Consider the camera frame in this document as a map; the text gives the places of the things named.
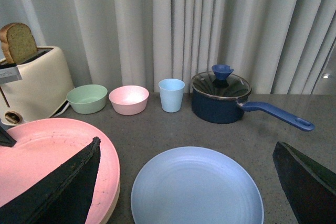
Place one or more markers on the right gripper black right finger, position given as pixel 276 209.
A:
pixel 308 186

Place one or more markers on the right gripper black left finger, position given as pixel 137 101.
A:
pixel 63 196

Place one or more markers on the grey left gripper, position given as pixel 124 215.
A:
pixel 8 74

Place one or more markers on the pink plate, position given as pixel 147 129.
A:
pixel 43 145

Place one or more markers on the light blue plate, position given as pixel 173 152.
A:
pixel 195 185

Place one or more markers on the cream plate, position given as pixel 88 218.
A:
pixel 112 206

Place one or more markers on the cream toaster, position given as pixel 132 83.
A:
pixel 41 92

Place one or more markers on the green bowl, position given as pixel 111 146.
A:
pixel 88 99

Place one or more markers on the bread slice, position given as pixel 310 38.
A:
pixel 17 43

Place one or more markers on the pink bowl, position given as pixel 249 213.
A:
pixel 129 100

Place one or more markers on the dark blue saucepan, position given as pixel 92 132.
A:
pixel 229 110

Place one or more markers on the glass pot lid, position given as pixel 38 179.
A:
pixel 220 83

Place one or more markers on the light blue cup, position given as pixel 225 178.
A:
pixel 171 94

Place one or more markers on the grey curtain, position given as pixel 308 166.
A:
pixel 279 46

